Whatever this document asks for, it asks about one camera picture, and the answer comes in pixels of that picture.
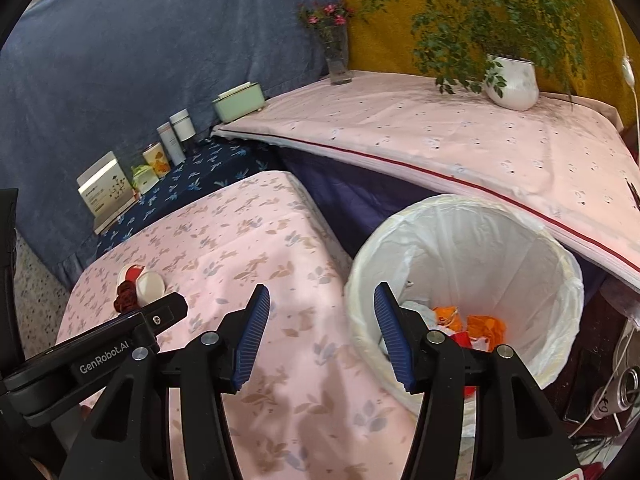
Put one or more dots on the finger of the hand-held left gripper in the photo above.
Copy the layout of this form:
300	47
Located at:
167	307

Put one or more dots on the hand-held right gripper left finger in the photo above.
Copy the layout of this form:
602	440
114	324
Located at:
252	330

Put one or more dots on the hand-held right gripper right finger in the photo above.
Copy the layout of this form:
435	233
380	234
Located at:
392	330

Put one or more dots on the small white cup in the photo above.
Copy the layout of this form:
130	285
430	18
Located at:
150	285

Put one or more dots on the grey face mask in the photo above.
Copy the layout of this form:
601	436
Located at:
420	312

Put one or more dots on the orange snack wrapper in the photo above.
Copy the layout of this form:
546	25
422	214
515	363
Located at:
480	325

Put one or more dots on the red cardboard box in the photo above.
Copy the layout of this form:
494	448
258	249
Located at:
468	391

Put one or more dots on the waste bin with white liner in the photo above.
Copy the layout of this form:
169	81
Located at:
475	255

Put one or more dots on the pink floral tablecloth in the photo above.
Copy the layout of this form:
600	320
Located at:
280	240

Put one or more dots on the small green box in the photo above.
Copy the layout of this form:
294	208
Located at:
145	180

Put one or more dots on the white beige card box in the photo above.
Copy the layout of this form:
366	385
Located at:
105	192

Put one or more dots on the navy floral cloth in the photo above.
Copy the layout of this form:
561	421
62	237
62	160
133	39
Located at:
210	170

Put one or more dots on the dark purple cloth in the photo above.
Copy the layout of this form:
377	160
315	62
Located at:
340	195

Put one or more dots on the floral tin can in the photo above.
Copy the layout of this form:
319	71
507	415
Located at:
156	160

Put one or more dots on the white tube bottle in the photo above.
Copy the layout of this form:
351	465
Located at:
170	145

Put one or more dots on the pale pink dotted cloth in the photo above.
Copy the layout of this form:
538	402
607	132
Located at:
450	130

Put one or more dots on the green tissue box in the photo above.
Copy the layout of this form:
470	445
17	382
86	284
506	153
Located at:
240	105

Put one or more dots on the blue grey blanket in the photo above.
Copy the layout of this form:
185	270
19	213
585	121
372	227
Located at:
150	60

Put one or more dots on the glass vase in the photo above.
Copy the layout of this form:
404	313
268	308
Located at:
337	62

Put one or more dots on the white plant pot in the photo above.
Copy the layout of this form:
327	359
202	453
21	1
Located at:
517	85

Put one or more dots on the mustard yellow blanket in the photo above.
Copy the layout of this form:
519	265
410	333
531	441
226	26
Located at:
380	35

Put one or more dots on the pink flower bunch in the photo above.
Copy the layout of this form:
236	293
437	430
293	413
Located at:
325	12

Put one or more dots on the green leafy plant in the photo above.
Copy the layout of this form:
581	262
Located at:
500	10

